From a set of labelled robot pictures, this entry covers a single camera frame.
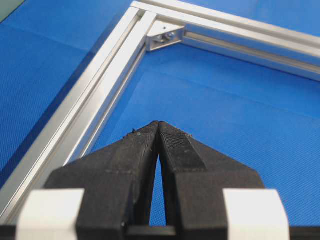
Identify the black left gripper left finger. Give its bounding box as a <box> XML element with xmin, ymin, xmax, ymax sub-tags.
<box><xmin>16</xmin><ymin>120</ymin><xmax>160</xmax><ymax>240</ymax></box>

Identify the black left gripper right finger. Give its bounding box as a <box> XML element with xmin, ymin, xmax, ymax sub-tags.
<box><xmin>157</xmin><ymin>120</ymin><xmax>291</xmax><ymax>240</ymax></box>

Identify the aluminium extrusion frame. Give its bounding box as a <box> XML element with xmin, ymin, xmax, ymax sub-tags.
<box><xmin>0</xmin><ymin>0</ymin><xmax>320</xmax><ymax>225</ymax></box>

